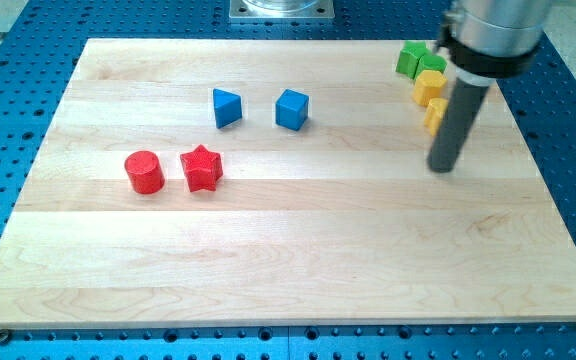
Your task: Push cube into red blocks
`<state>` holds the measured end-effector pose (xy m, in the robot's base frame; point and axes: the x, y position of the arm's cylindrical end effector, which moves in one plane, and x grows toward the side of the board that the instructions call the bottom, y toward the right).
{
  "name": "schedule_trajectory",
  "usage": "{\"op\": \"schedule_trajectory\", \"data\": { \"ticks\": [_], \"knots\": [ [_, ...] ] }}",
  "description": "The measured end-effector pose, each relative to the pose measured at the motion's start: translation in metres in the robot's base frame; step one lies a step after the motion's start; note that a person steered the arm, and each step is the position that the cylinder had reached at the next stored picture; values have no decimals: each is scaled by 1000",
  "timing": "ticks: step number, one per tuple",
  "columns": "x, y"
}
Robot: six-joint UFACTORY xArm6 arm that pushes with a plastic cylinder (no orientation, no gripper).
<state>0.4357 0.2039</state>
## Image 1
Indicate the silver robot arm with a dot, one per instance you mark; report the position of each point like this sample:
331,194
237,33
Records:
492,39

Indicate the blue cube block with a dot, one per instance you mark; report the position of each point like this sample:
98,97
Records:
291,110

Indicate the red star block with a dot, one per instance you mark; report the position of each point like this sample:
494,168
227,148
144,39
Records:
202,169

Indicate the blue triangular prism block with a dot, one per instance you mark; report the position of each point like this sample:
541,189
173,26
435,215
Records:
227,107

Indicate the wooden board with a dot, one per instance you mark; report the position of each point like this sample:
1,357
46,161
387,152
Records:
340,222

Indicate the red cylinder block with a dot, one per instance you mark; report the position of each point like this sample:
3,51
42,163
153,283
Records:
144,172

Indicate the yellow block behind rod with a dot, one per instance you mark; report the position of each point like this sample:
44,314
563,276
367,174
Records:
435,110

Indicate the yellow hexagon block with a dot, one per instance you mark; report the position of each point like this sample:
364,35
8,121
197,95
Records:
428,85

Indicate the green star block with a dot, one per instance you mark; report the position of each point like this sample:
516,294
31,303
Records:
409,57

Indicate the green rounded block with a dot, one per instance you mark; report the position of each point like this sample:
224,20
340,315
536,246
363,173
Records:
430,62

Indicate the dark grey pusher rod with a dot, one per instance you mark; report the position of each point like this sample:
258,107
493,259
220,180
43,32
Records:
463,107

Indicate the blue perforated metal base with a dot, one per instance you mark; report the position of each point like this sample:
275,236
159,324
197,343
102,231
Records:
41,46

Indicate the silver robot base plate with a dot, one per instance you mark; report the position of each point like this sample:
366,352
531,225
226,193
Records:
281,9

